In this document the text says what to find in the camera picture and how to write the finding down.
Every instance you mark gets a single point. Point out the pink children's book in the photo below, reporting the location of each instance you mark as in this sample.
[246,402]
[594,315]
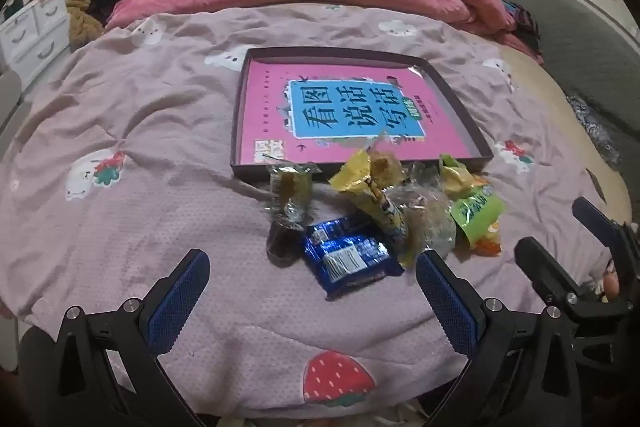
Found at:
[350,107]

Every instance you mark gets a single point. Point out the colourful clothes pile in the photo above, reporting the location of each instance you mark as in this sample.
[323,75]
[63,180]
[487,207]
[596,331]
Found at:
[522,19]

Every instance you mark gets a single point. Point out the white drawer chest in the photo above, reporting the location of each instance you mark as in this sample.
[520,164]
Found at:
[35,37]

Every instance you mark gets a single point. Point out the dark cardboard tray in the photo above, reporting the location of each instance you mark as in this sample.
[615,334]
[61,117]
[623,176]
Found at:
[241,117]

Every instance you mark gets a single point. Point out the pink printed bed sheet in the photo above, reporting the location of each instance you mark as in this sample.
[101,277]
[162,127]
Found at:
[150,157]

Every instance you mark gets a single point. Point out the brown plush toy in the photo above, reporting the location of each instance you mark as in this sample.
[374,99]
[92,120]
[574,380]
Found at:
[82,24]

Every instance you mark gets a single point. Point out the yellow pastry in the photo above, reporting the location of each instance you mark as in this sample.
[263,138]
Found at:
[452,177]

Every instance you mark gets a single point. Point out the clear-wrapped floss pastry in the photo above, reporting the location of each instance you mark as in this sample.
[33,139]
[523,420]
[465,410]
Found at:
[425,217]

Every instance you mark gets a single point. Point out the dark round snack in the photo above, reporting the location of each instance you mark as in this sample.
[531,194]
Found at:
[284,247]

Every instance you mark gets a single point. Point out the green snack packet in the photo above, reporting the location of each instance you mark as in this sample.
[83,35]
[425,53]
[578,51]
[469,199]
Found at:
[472,212]

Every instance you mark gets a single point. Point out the blue snack packet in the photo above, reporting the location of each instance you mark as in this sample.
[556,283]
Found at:
[330,229]
[350,264]

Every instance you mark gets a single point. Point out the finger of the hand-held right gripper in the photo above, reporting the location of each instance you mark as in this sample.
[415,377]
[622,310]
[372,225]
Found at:
[542,269]
[597,219]

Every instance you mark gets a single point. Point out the yellow cartoon snack packet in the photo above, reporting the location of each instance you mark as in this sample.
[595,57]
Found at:
[372,202]

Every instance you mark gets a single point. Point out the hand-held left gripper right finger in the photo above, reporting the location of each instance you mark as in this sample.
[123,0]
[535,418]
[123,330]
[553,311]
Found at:
[445,302]

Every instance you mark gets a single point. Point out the green clear-wrapped snack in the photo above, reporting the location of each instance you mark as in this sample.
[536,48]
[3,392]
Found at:
[292,192]

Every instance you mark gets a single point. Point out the dark patterned cloth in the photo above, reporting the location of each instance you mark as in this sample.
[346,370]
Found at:
[595,127]

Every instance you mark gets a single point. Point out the clear-wrapped round pastry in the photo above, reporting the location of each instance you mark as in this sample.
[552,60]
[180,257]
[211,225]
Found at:
[420,177]

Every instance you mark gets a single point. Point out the beige mattress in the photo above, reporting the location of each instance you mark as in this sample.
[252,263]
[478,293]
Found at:
[550,117]

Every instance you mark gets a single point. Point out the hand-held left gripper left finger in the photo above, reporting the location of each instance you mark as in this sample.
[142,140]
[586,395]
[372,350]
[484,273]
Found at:
[180,302]

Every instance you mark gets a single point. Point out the grey headboard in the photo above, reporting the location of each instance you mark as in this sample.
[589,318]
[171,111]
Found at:
[560,22]

